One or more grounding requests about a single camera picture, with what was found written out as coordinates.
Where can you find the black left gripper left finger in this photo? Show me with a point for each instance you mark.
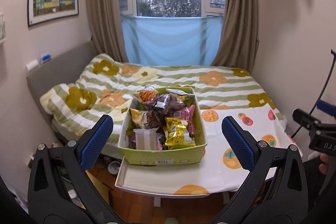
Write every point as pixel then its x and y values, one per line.
pixel 48 199

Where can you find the brown right curtain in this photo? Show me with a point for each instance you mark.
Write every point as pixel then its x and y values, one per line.
pixel 239 39

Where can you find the dark purple snack bag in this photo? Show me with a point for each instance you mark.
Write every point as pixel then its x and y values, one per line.
pixel 164 103

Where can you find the brown curtain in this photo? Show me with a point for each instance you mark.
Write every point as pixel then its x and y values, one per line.
pixel 239 39
pixel 104 19

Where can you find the white grey snack bag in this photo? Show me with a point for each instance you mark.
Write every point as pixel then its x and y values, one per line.
pixel 181 95

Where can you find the green storage box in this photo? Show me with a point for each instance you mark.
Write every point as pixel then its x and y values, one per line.
pixel 163 155

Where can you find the blue window cloth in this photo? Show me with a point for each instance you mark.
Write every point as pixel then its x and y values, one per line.
pixel 158 41

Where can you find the grey headboard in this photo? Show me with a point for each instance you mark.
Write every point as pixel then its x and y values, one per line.
pixel 63 69

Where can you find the cheese stick snack bag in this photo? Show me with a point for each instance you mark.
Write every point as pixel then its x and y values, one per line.
pixel 148 93

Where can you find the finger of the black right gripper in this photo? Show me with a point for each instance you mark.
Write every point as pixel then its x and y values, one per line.
pixel 327 108
pixel 306 121

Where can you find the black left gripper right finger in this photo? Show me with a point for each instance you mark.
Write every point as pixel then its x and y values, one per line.
pixel 275 190

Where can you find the brown left curtain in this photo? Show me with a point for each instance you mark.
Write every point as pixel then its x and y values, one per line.
pixel 104 19

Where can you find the blue white object on headboard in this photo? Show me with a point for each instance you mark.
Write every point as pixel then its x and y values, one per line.
pixel 44 58

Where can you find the person's right hand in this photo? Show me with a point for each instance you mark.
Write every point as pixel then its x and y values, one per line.
pixel 324 166

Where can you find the gold foil snack bag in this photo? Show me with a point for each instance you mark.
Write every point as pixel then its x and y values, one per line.
pixel 178 135

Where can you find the yellow potato chip bag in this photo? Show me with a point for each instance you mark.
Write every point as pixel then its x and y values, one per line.
pixel 145 119

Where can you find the pink striped snack bag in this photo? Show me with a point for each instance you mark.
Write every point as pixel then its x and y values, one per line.
pixel 187 114

